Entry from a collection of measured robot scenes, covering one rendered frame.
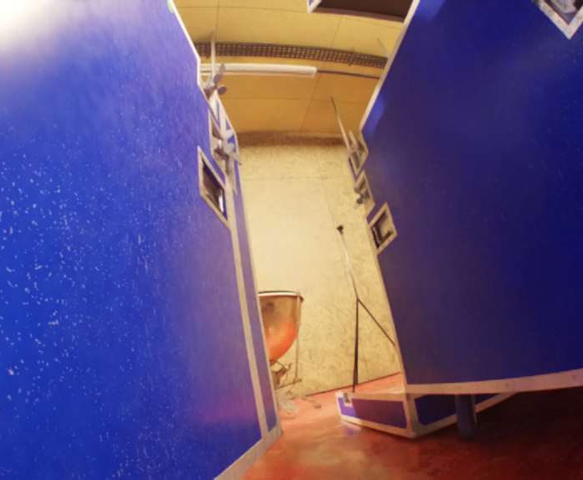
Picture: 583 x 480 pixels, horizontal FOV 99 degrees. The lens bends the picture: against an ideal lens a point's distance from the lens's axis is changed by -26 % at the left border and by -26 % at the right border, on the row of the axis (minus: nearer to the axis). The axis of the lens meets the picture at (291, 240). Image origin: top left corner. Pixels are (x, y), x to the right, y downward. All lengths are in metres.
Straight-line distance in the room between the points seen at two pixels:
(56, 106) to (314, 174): 4.07
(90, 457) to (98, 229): 0.17
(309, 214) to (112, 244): 3.70
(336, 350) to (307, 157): 2.42
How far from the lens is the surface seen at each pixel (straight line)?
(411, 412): 1.03
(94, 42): 0.37
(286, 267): 3.61
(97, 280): 0.27
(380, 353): 3.76
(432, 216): 0.75
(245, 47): 3.44
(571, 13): 0.54
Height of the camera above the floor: 0.31
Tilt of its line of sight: 22 degrees up
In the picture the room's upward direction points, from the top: 11 degrees counter-clockwise
